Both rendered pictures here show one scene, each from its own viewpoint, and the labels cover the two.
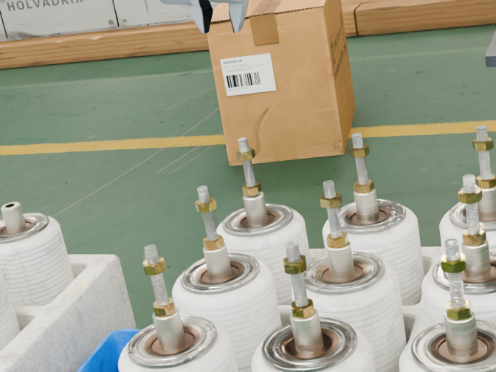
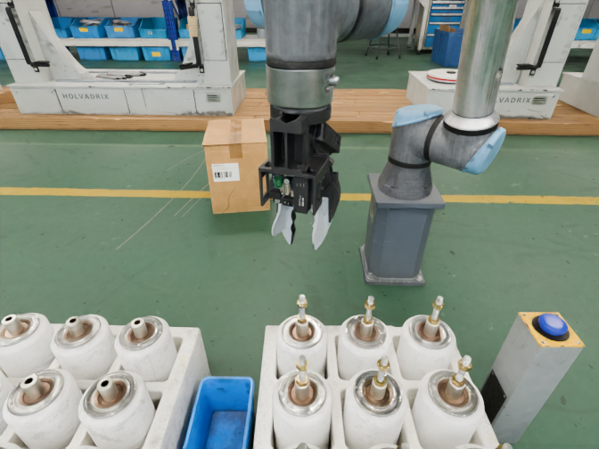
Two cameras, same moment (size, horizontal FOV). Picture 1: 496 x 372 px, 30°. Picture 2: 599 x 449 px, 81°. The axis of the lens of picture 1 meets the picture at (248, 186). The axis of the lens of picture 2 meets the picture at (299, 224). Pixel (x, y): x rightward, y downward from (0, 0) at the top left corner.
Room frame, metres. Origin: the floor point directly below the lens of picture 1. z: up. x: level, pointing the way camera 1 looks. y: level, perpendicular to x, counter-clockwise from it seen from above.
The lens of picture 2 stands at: (0.49, 0.16, 0.78)
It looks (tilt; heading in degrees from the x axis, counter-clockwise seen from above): 34 degrees down; 338
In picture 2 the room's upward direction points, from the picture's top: straight up
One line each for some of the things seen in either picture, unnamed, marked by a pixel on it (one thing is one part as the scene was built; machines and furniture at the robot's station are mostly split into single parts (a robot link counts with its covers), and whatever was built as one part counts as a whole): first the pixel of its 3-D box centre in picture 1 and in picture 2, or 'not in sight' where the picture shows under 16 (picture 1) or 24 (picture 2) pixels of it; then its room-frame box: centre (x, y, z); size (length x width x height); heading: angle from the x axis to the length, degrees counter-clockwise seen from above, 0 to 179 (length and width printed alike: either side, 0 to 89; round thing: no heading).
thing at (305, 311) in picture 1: (302, 308); not in sight; (0.63, -0.02, 0.29); 0.02 x 0.02 x 0.01; 87
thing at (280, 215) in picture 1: (257, 220); (301, 331); (0.89, 0.00, 0.25); 0.08 x 0.08 x 0.01
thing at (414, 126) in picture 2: not in sight; (416, 132); (1.22, -0.46, 0.47); 0.13 x 0.12 x 0.14; 23
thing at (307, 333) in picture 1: (306, 331); not in sight; (0.63, -0.02, 0.26); 0.02 x 0.02 x 0.03
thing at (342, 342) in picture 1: (309, 345); not in sight; (0.63, -0.02, 0.25); 0.08 x 0.08 x 0.01
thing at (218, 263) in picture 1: (217, 262); (302, 387); (0.78, 0.04, 0.26); 0.02 x 0.02 x 0.03
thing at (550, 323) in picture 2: not in sight; (551, 325); (0.70, -0.37, 0.32); 0.04 x 0.04 x 0.02
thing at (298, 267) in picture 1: (294, 264); not in sight; (0.63, -0.02, 0.32); 0.02 x 0.02 x 0.01; 87
